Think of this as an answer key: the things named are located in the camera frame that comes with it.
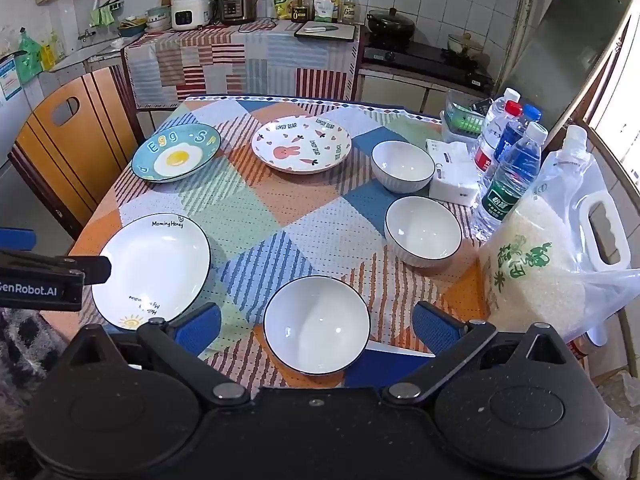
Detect cream lower cabinet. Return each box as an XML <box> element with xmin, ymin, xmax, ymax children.
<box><xmin>357</xmin><ymin>70</ymin><xmax>492</xmax><ymax>117</ymax></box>

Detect green hanging cloth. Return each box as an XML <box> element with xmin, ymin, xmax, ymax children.
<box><xmin>90</xmin><ymin>2</ymin><xmax>121</xmax><ymax>29</ymax></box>

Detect black pressure cooker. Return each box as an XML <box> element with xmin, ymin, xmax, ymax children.
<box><xmin>216</xmin><ymin>0</ymin><xmax>260</xmax><ymax>26</ymax></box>

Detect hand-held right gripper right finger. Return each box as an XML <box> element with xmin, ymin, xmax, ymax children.
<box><xmin>382</xmin><ymin>301</ymin><xmax>572</xmax><ymax>408</ymax></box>

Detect tiled sink counter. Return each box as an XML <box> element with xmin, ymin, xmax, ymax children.
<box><xmin>50</xmin><ymin>35</ymin><xmax>147</xmax><ymax>74</ymax></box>

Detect green label water bottle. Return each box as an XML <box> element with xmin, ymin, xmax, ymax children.
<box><xmin>472</xmin><ymin>122</ymin><xmax>549</xmax><ymax>242</ymax></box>

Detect grey plaid fleece clothing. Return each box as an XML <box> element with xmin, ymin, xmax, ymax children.
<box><xmin>0</xmin><ymin>305</ymin><xmax>68</xmax><ymax>480</ymax></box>

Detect white plate with rabbit print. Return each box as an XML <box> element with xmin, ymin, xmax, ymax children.
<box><xmin>251</xmin><ymin>116</ymin><xmax>352</xmax><ymax>175</ymax></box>

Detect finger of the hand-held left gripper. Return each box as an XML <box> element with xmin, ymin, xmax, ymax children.
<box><xmin>0</xmin><ymin>228</ymin><xmax>37</xmax><ymax>252</ymax></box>
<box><xmin>75</xmin><ymin>255</ymin><xmax>112</xmax><ymax>287</ymax></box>

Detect dark cutting board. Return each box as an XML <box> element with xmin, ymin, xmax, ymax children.
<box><xmin>294</xmin><ymin>22</ymin><xmax>357</xmax><ymax>43</ymax></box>

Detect blue capped water bottle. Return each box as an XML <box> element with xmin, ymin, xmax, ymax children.
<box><xmin>495</xmin><ymin>104</ymin><xmax>543</xmax><ymax>166</ymax></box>

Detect green plastic basket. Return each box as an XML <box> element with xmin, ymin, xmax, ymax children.
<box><xmin>440</xmin><ymin>91</ymin><xmax>495</xmax><ymax>143</ymax></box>

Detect striped patchwork counter cloth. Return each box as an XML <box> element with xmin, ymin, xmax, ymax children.
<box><xmin>123</xmin><ymin>22</ymin><xmax>362</xmax><ymax>111</ymax></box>

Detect white plastic bag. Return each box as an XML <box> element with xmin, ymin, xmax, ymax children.
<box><xmin>562</xmin><ymin>267</ymin><xmax>640</xmax><ymax>342</ymax></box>

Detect black gas stove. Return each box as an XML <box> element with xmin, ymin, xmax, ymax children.
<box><xmin>362</xmin><ymin>42</ymin><xmax>496</xmax><ymax>95</ymax></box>

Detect yellow detergent bottle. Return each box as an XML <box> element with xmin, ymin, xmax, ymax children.
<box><xmin>40</xmin><ymin>32</ymin><xmax>66</xmax><ymax>71</ymax></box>

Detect red capped water bottle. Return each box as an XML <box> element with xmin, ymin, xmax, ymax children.
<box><xmin>474</xmin><ymin>100</ymin><xmax>523</xmax><ymax>187</ymax></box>

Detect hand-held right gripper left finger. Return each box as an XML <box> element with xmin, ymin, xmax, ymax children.
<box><xmin>65</xmin><ymin>302</ymin><xmax>252</xmax><ymax>408</ymax></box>

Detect clear water bottle white cap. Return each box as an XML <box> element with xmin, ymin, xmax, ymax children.
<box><xmin>482</xmin><ymin>88</ymin><xmax>522</xmax><ymax>136</ymax></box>

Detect pale stacked bowls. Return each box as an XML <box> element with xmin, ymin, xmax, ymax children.
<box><xmin>146</xmin><ymin>6</ymin><xmax>174</xmax><ymax>31</ymax></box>

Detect white tissue pack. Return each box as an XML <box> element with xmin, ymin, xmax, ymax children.
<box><xmin>425</xmin><ymin>139</ymin><xmax>482</xmax><ymax>207</ymax></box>

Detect black wok with lid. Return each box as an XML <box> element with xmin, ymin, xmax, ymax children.
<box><xmin>366</xmin><ymin>7</ymin><xmax>417</xmax><ymax>44</ymax></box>

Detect wooden chair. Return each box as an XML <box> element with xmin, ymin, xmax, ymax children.
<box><xmin>7</xmin><ymin>66</ymin><xmax>146</xmax><ymax>241</ymax></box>

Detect white plate with sun print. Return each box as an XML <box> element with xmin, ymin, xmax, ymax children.
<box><xmin>91</xmin><ymin>213</ymin><xmax>212</xmax><ymax>331</ymax></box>

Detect white rice cooker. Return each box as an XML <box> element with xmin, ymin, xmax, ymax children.
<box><xmin>171</xmin><ymin>0</ymin><xmax>211</xmax><ymax>31</ymax></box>

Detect white bowl with dark rim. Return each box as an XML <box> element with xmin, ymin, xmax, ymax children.
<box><xmin>263</xmin><ymin>275</ymin><xmax>371</xmax><ymax>375</ymax></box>
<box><xmin>371</xmin><ymin>140</ymin><xmax>436</xmax><ymax>194</ymax></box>
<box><xmin>384</xmin><ymin>196</ymin><xmax>463</xmax><ymax>267</ymax></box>

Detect grey metal panel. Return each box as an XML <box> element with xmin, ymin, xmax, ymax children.
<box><xmin>500</xmin><ymin>0</ymin><xmax>634</xmax><ymax>137</ymax></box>

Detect blue plate with egg print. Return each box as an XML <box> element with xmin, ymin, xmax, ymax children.
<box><xmin>131</xmin><ymin>123</ymin><xmax>222</xmax><ymax>182</ymax></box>

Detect clear bag of rice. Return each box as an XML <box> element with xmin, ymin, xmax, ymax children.
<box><xmin>479</xmin><ymin>126</ymin><xmax>632</xmax><ymax>342</ymax></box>

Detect blue basin with utensils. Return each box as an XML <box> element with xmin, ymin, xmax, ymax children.
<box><xmin>118</xmin><ymin>17</ymin><xmax>149</xmax><ymax>39</ymax></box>

